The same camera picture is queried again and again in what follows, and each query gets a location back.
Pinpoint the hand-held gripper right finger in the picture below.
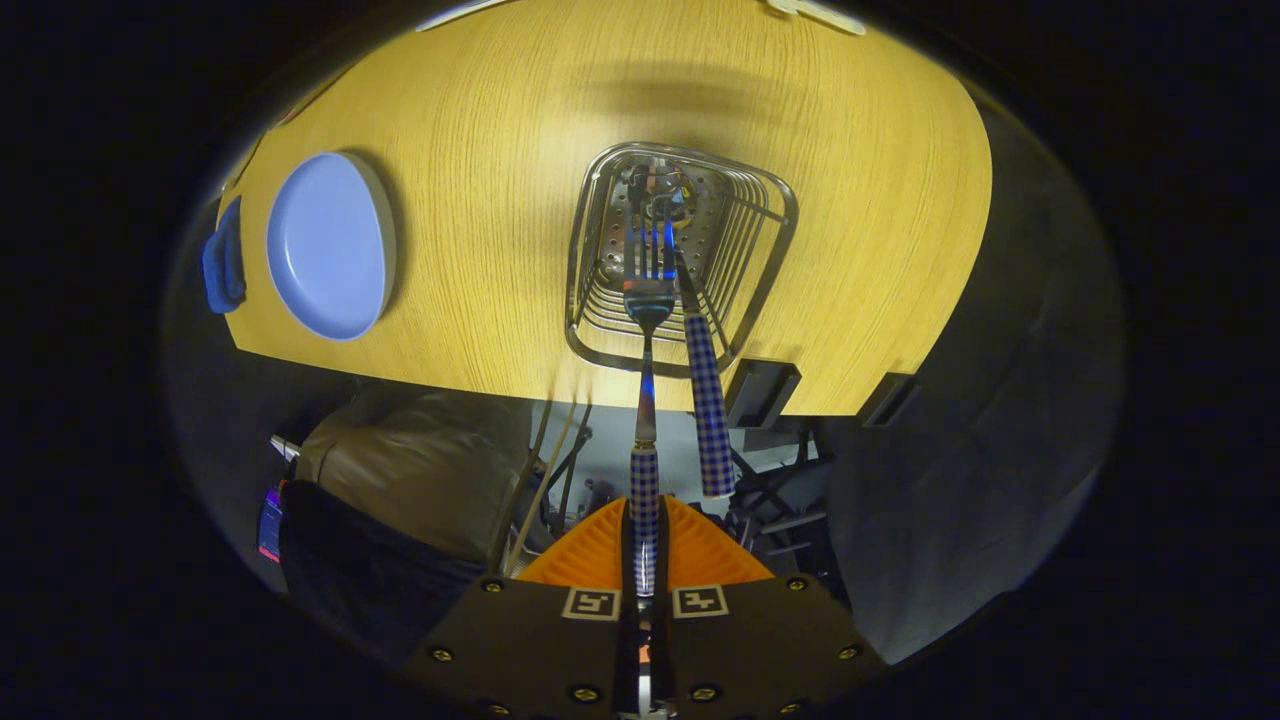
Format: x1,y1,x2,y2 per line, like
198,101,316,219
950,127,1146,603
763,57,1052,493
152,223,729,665
648,495,889,720

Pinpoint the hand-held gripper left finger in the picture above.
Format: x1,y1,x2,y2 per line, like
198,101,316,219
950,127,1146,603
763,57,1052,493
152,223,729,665
405,497,641,720

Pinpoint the blue checkered handle fork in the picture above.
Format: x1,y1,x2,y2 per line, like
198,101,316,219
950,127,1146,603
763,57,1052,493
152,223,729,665
622,215,678,601

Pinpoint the blue checkered handle spoon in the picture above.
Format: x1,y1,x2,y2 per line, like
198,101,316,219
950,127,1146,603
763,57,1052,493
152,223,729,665
640,165,738,499

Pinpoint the person's dark clothing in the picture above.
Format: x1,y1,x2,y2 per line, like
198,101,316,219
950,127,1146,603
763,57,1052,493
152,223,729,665
280,480,487,653

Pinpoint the person's brown trouser leg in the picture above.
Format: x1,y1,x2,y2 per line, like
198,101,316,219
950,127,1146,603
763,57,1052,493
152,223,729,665
297,388,536,564

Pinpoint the colourful lit device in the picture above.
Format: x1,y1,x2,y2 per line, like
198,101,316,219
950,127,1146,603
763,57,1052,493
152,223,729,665
258,485,287,563

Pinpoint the round blue plate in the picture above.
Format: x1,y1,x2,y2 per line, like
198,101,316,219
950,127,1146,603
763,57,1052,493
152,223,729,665
266,151,398,342

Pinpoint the blue folded cloth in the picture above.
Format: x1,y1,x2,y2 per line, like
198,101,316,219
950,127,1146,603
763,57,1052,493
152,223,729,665
201,195,248,315

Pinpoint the white divided bean dish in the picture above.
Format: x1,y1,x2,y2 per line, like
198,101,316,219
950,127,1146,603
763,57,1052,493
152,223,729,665
765,0,867,37

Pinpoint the black metal table frame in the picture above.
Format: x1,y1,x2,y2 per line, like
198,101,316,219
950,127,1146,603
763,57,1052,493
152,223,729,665
728,430,836,573

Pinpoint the black table bracket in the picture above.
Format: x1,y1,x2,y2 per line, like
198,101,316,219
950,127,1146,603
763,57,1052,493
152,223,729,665
862,372,917,427
725,360,803,430

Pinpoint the metal wire cutlery basket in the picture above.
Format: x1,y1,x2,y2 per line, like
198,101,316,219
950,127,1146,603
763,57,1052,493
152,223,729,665
565,142,800,378

